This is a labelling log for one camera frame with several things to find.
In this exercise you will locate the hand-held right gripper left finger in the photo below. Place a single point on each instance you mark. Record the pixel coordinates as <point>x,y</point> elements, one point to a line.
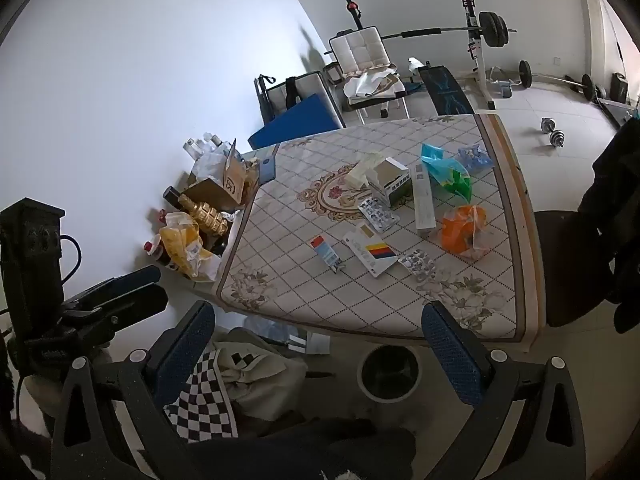
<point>184,357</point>

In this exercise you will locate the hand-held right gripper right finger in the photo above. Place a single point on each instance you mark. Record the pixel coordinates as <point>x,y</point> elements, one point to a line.
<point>452,357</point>

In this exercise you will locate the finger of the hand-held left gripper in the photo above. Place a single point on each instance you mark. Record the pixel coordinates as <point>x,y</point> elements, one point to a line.
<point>125,282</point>
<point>135,305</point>

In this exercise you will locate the round bin with black liner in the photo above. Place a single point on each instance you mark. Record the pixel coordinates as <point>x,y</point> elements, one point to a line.
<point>390,375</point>

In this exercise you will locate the silver pill blister pack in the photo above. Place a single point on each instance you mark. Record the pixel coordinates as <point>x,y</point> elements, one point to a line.
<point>417,264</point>
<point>378,215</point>

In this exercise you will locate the orange plastic bag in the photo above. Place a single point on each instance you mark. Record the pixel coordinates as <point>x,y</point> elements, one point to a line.
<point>462,232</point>

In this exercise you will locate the white box with colour stripes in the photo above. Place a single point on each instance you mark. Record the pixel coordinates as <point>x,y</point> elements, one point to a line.
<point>372,252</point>

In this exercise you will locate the long white box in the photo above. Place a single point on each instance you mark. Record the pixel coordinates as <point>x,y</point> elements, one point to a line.
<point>424,205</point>

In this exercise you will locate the small blue red box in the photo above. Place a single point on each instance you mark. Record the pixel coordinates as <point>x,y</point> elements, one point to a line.
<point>327,255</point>

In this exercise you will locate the grey green white box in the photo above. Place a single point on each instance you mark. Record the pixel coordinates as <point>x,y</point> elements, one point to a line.
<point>395,185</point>

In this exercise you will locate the blue green plastic bag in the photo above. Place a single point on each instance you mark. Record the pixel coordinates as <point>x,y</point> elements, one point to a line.
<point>447,175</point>

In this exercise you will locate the blue white snack packet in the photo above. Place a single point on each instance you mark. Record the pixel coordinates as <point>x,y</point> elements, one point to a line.
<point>476,158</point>

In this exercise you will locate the white tissue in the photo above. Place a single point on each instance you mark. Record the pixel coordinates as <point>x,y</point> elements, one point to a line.
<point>361,172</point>

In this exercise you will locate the cola bottle with red cap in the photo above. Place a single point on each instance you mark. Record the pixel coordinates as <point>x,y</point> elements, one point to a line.
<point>157,252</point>

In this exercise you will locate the black white checkered cloth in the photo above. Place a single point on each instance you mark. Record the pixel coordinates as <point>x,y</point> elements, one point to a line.
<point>200,410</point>

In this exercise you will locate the yellow plastic bag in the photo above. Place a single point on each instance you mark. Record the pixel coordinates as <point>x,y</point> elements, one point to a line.
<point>182,245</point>

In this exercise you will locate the small red cap bottle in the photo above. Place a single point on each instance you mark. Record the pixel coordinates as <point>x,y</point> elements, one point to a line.
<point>163,216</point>

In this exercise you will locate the white tote bag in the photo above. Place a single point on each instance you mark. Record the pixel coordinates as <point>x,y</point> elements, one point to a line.
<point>265,380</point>

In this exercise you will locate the black bottle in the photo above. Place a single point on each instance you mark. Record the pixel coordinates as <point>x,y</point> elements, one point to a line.
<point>173,196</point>

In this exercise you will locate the gold textured bottle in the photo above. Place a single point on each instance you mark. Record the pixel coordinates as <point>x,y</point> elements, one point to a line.
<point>205,214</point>

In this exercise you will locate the white flat box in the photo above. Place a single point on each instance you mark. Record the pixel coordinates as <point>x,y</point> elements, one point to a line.
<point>315,344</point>

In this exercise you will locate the brown cardboard box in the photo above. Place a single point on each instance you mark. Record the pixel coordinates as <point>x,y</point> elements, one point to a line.
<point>220,187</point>

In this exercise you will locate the floral checked tablecloth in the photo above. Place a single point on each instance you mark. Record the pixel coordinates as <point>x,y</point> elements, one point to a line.
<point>300,280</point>

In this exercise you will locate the dark chair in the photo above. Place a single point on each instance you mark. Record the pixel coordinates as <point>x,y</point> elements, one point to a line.
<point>565,270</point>

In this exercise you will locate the clear empty bottle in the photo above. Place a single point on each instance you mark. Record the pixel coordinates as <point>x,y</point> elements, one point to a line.
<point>190,148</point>
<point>205,141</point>
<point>216,142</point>

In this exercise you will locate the wooden table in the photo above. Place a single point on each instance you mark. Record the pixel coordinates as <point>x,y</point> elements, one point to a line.
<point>528,220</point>

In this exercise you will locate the blue white flat packet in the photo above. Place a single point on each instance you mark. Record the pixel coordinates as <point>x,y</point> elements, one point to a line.
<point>267,162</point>

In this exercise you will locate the black jacket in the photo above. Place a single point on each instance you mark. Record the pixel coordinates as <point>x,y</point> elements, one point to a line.
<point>617,200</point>

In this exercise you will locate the blue foam mat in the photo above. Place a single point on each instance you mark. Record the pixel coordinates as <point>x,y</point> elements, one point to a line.
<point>305,120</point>

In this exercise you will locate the chrome dumbbell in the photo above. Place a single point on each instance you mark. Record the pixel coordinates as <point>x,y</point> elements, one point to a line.
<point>554,135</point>

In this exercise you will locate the black weight bench pad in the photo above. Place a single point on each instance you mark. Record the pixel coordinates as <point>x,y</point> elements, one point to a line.
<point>445,92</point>

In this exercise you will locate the grey folded lounge chair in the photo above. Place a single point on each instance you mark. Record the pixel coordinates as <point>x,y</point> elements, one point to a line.
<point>310,85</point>

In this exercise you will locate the curl bar with black plates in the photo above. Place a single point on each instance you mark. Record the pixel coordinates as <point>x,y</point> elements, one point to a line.
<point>525,72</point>

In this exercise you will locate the white plastic bag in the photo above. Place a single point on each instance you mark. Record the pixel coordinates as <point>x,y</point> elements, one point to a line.
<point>415,64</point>

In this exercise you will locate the white barbell rack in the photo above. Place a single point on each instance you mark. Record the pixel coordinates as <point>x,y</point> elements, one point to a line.
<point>478,60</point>

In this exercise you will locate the black case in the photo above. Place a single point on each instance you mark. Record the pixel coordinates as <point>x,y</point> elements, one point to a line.
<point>620,87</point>

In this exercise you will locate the white padded chair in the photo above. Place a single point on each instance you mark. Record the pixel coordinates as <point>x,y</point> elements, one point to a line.
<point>357,47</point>

